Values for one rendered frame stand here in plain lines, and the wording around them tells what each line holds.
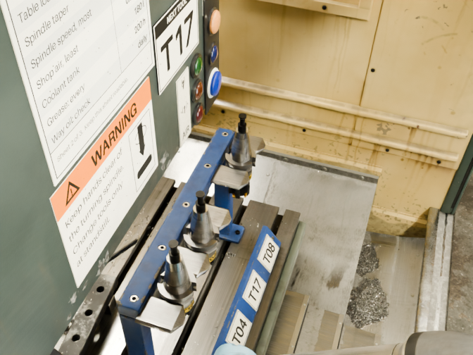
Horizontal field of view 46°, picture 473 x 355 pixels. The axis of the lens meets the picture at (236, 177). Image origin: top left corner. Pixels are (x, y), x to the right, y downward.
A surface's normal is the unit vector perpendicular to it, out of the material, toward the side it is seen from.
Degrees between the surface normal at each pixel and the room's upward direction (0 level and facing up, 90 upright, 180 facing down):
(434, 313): 0
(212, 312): 0
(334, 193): 24
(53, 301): 90
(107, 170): 90
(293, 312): 7
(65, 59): 90
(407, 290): 17
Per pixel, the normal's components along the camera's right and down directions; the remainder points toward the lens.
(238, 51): -0.33, 0.66
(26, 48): 0.95, 0.24
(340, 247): -0.11, -0.39
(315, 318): 0.07, -0.80
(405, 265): -0.26, -0.75
